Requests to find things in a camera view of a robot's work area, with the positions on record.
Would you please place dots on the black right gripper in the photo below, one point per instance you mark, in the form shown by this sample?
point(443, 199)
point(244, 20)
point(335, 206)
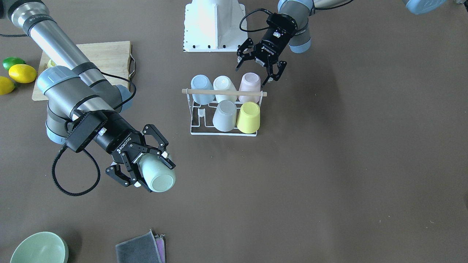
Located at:
point(116, 139)

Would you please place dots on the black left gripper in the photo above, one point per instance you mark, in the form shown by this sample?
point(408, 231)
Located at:
point(275, 44)

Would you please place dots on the pink plastic cup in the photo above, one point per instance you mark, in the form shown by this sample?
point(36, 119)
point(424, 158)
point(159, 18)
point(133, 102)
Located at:
point(250, 82)

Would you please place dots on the green plastic cup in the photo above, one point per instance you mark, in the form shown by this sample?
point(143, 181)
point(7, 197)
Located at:
point(158, 177)

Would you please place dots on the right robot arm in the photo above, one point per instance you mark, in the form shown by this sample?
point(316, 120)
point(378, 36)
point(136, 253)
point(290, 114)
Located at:
point(83, 106)

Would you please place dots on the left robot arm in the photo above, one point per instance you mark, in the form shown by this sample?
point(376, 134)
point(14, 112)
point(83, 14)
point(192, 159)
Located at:
point(359, 45)

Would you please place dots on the white plastic cup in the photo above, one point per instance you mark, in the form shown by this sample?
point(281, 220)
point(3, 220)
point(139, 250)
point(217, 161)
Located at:
point(224, 83)

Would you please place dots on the yellow plastic cup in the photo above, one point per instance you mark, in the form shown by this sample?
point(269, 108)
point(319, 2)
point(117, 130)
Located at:
point(249, 118)

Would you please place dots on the light blue plastic cup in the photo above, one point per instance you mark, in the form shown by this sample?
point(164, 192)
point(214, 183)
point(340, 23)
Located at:
point(202, 82)

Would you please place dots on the grey plastic cup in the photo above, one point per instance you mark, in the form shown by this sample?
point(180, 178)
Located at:
point(225, 116)

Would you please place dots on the wooden cutting board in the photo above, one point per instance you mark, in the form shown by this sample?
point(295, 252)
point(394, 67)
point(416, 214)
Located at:
point(112, 58)

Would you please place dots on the pink folded cloth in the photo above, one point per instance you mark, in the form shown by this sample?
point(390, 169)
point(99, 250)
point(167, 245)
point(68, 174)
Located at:
point(160, 245)

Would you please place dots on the grey folded cloth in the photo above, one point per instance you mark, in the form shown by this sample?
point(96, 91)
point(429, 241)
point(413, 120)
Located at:
point(141, 249)

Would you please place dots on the green ceramic bowl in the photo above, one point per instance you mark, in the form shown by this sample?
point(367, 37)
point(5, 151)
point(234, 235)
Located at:
point(42, 247)

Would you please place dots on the whole yellow lemon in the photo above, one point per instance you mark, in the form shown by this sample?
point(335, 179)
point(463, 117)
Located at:
point(22, 73)
point(6, 85)

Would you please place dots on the green lime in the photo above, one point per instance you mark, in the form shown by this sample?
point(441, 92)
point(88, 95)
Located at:
point(8, 62)

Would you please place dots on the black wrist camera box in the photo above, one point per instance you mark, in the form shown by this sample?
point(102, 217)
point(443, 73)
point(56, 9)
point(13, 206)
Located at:
point(85, 129)

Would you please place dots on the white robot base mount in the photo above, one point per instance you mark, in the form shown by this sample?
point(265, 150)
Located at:
point(213, 26)

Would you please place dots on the white wire cup holder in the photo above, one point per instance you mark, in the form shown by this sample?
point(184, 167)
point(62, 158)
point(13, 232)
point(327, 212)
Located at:
point(201, 116)

